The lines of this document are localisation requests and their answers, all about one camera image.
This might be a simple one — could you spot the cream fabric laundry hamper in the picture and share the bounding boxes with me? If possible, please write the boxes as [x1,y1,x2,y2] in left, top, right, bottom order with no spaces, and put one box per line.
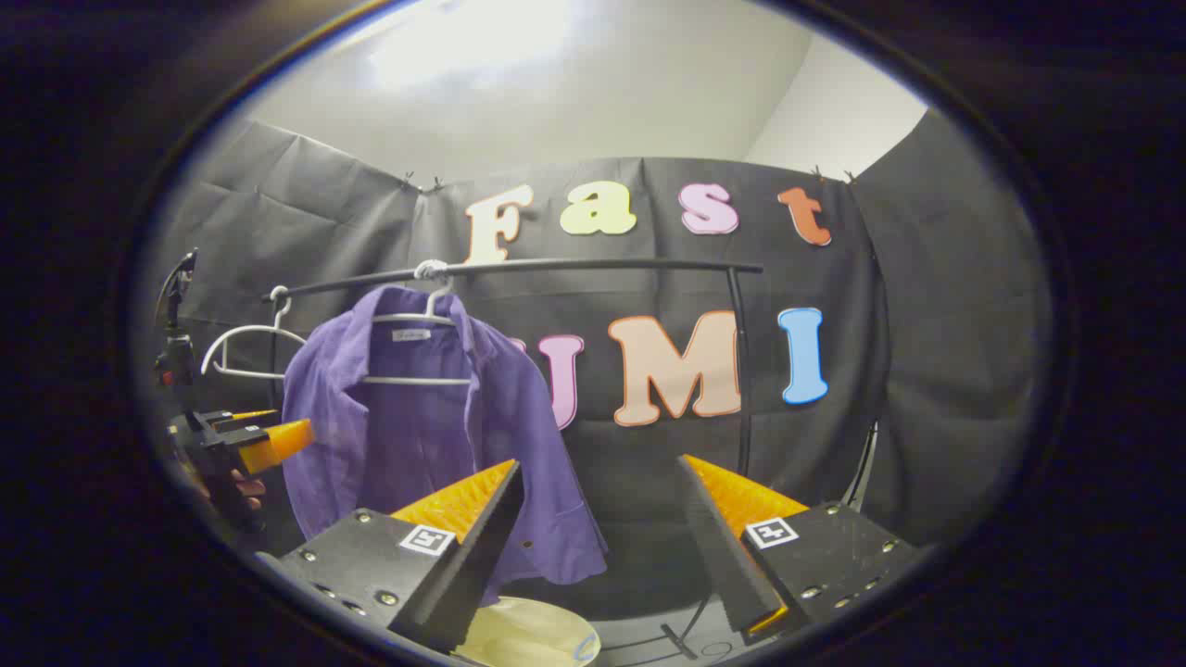
[454,596,601,667]

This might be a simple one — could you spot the black metal clothes rack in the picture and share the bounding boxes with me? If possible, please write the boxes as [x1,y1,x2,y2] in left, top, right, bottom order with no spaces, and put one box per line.
[262,258,765,661]

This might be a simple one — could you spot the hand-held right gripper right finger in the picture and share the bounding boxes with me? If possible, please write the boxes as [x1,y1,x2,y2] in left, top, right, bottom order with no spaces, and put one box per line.
[675,454,923,640]

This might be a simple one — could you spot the purple corduroy shirt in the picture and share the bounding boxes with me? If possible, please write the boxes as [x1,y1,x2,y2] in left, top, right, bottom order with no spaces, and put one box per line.
[281,284,610,603]

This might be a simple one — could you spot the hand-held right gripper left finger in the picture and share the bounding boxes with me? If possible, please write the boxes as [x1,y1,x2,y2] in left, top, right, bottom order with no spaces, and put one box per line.
[255,459,524,654]

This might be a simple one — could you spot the white plastic clothes hanger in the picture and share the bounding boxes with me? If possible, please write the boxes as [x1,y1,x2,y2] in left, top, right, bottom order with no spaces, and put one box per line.
[361,262,473,387]
[201,285,309,381]

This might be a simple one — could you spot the black tripod stand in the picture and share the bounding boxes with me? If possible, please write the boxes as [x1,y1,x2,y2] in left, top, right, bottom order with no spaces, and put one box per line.
[153,248,200,390]

